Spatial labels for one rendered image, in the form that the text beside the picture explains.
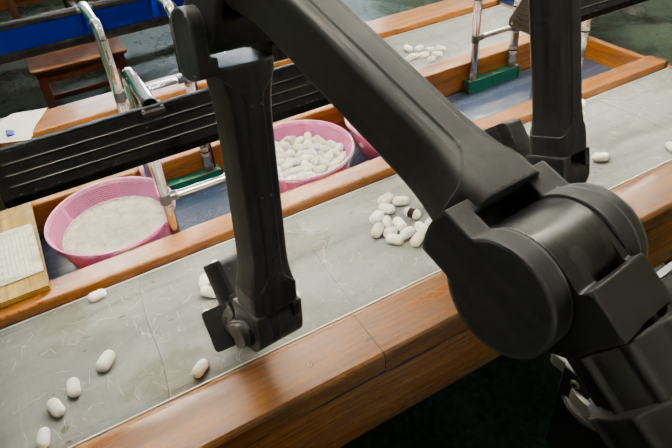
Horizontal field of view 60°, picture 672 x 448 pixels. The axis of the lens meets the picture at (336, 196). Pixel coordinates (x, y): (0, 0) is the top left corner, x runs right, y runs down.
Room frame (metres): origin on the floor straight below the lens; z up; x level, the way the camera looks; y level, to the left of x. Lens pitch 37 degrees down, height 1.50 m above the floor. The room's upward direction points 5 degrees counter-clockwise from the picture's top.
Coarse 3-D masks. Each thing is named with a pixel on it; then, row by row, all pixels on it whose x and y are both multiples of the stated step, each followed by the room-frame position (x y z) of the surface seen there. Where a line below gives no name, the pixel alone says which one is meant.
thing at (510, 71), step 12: (480, 0) 1.56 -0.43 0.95; (516, 0) 1.63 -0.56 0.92; (480, 12) 1.56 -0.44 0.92; (480, 24) 1.56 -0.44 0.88; (480, 36) 1.57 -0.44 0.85; (516, 36) 1.63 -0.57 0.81; (516, 48) 1.63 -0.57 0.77; (492, 72) 1.60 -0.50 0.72; (504, 72) 1.61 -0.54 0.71; (516, 72) 1.63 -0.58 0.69; (468, 84) 1.55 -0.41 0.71; (480, 84) 1.57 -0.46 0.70; (492, 84) 1.59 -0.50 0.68
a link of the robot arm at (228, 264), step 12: (216, 264) 0.59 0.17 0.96; (228, 264) 0.58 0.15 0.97; (216, 276) 0.58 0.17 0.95; (228, 276) 0.57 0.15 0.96; (216, 288) 0.57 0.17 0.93; (228, 288) 0.57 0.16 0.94; (228, 300) 0.56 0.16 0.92; (228, 324) 0.52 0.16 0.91; (240, 324) 0.50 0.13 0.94; (240, 336) 0.48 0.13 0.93; (252, 336) 0.48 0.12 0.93
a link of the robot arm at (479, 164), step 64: (192, 0) 0.55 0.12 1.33; (256, 0) 0.49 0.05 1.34; (320, 0) 0.46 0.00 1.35; (320, 64) 0.42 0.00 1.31; (384, 64) 0.39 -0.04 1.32; (384, 128) 0.36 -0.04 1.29; (448, 128) 0.33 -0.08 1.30; (448, 192) 0.30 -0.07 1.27; (512, 192) 0.31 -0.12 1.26; (576, 192) 0.29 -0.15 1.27; (448, 256) 0.26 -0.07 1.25; (512, 256) 0.23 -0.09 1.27; (512, 320) 0.22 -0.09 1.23
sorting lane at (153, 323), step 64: (640, 128) 1.18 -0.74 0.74; (384, 192) 1.01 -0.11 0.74; (192, 256) 0.86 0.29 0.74; (320, 256) 0.83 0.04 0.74; (384, 256) 0.81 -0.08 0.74; (64, 320) 0.72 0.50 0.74; (128, 320) 0.71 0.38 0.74; (192, 320) 0.69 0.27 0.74; (320, 320) 0.67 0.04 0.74; (0, 384) 0.59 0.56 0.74; (64, 384) 0.58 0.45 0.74; (128, 384) 0.57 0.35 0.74; (192, 384) 0.56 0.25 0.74
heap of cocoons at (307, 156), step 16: (288, 144) 1.25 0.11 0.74; (304, 144) 1.24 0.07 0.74; (320, 144) 1.23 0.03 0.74; (336, 144) 1.23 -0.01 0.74; (288, 160) 1.17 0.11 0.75; (304, 160) 1.16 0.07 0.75; (320, 160) 1.15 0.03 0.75; (336, 160) 1.15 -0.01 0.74; (288, 176) 1.12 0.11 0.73; (304, 176) 1.11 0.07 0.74
